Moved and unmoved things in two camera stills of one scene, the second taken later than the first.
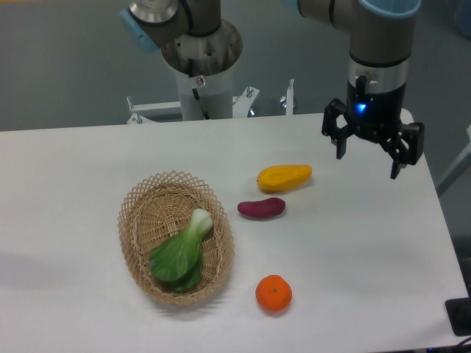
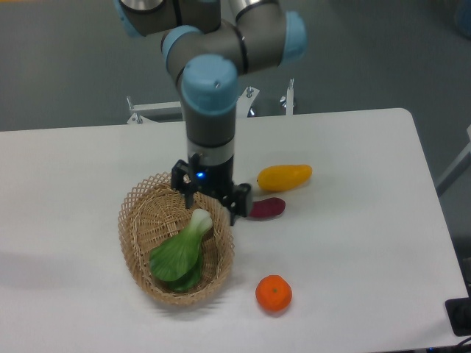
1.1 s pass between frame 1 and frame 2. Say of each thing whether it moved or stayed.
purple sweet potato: stayed
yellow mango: stayed
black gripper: moved
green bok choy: stayed
